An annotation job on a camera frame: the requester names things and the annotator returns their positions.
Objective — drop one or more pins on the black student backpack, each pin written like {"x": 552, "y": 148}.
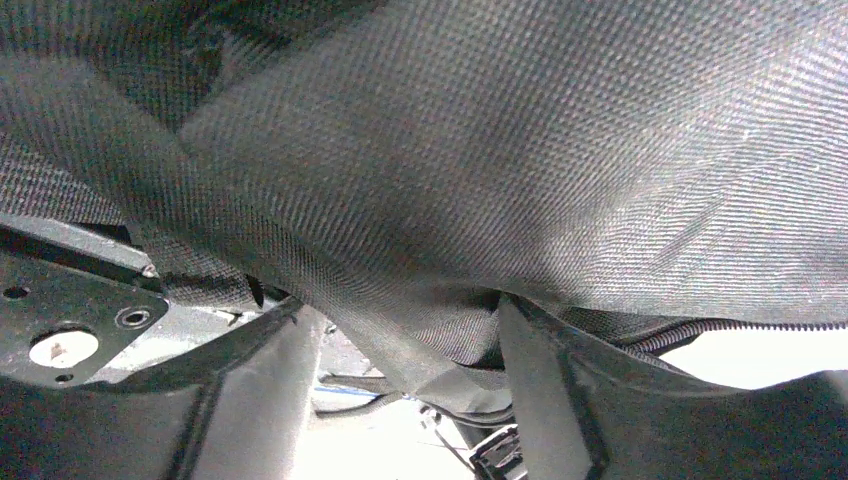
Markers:
{"x": 398, "y": 165}

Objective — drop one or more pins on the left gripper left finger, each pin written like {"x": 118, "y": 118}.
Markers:
{"x": 233, "y": 408}

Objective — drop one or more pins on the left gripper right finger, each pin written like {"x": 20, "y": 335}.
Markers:
{"x": 588, "y": 410}

